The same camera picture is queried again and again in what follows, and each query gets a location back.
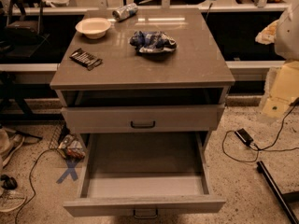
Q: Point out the black power adapter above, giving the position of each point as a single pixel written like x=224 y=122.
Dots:
x=244 y=136

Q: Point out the black wire basket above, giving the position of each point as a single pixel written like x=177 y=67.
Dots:
x=60 y=132

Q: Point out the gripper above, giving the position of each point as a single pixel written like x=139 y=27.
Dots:
x=288 y=36

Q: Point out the grey drawer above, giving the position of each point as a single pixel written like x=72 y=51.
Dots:
x=144 y=175
x=137 y=119

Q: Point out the silver soda can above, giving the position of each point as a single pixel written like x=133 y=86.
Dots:
x=125 y=12

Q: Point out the white bowl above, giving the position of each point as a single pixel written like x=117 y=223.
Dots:
x=93 y=28

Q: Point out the black chair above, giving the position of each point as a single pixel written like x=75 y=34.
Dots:
x=24 y=37

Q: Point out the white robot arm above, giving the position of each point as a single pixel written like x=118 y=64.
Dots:
x=284 y=34

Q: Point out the snack packets on floor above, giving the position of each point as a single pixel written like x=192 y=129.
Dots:
x=71 y=148

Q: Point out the grey drawer cabinet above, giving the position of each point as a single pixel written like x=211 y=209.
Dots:
x=194 y=74

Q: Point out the white sneaker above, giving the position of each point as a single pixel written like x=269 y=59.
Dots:
x=10 y=200

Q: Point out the black snack bar packet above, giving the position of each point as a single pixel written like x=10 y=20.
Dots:
x=85 y=59

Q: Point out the blue white chip bag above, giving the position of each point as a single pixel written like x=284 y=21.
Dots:
x=152 y=42

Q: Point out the open grey bottom drawer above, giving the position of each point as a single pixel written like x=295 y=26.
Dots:
x=144 y=175

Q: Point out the black metal stand leg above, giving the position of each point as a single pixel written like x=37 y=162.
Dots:
x=284 y=199

